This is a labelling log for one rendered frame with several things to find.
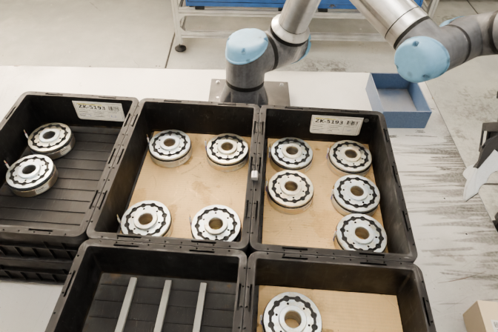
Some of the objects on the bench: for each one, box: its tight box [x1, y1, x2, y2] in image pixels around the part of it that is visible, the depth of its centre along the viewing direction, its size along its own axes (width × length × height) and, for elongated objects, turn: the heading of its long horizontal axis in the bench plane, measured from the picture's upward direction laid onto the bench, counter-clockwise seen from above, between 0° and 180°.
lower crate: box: [0, 258, 73, 285], centre depth 99 cm, size 40×30×12 cm
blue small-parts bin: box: [365, 73, 432, 128], centre depth 131 cm, size 20×15×7 cm
